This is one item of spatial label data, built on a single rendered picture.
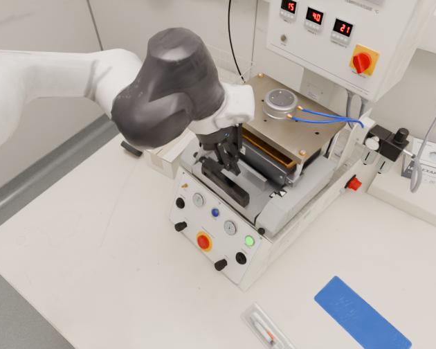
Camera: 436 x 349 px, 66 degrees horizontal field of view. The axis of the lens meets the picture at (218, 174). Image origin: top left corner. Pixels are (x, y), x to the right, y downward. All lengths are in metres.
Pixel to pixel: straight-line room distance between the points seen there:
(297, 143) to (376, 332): 0.52
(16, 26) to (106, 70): 1.47
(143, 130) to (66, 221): 0.70
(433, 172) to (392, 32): 0.56
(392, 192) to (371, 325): 0.41
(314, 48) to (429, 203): 0.61
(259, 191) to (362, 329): 0.43
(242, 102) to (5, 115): 0.34
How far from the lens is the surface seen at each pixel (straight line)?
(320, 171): 0.87
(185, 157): 0.91
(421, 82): 1.31
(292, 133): 0.79
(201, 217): 0.94
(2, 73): 0.43
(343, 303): 1.00
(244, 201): 0.79
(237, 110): 0.57
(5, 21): 1.98
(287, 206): 0.79
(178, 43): 0.49
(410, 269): 1.11
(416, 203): 1.19
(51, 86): 0.54
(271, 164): 0.79
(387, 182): 1.20
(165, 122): 0.49
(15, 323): 1.94
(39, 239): 1.14
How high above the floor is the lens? 1.64
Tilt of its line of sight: 51 degrees down
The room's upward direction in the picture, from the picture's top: straight up
